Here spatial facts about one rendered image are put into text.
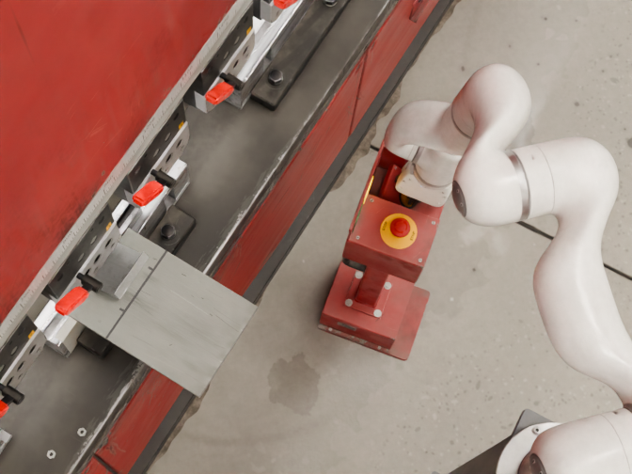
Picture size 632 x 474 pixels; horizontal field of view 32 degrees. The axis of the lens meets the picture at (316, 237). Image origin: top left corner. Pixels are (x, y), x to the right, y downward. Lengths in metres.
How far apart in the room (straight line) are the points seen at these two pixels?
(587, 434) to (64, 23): 0.81
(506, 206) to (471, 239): 1.49
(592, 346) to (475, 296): 1.49
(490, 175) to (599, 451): 0.39
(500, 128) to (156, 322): 0.67
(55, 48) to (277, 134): 0.93
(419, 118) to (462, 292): 1.15
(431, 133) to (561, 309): 0.48
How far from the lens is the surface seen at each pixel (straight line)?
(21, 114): 1.24
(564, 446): 1.46
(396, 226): 2.12
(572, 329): 1.49
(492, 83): 1.61
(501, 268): 3.00
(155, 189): 1.71
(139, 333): 1.86
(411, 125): 1.88
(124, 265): 1.87
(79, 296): 1.67
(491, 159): 1.52
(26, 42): 1.17
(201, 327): 1.86
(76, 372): 1.99
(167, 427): 2.80
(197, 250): 2.03
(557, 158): 1.54
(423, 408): 2.88
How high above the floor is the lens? 2.81
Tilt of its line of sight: 72 degrees down
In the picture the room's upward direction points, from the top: 10 degrees clockwise
